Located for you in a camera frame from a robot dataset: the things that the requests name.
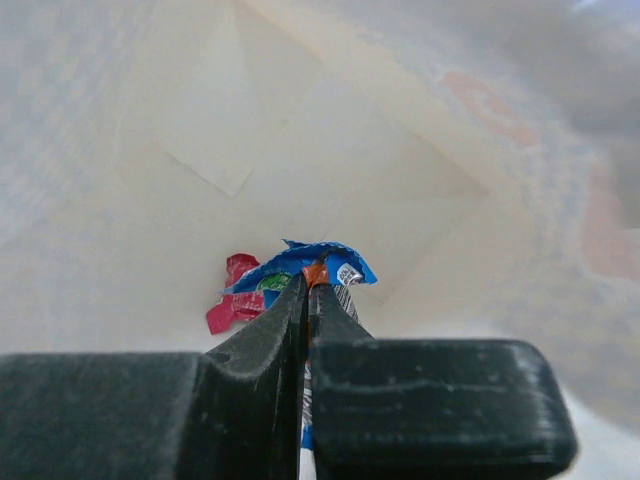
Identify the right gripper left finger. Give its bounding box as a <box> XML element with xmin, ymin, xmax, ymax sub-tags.
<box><xmin>1</xmin><ymin>276</ymin><xmax>306</xmax><ymax>479</ymax></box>

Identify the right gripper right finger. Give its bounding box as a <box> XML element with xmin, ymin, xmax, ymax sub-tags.
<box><xmin>309</xmin><ymin>285</ymin><xmax>578</xmax><ymax>479</ymax></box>

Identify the red snack packet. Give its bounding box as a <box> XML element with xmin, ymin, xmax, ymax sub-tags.
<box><xmin>205</xmin><ymin>253</ymin><xmax>266</xmax><ymax>335</ymax></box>

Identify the blue M&M's candy bag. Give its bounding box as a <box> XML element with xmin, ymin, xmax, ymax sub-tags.
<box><xmin>208</xmin><ymin>240</ymin><xmax>377</xmax><ymax>479</ymax></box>

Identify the blue checkered paper bag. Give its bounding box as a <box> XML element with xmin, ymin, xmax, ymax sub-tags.
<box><xmin>1</xmin><ymin>1</ymin><xmax>639</xmax><ymax>479</ymax></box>

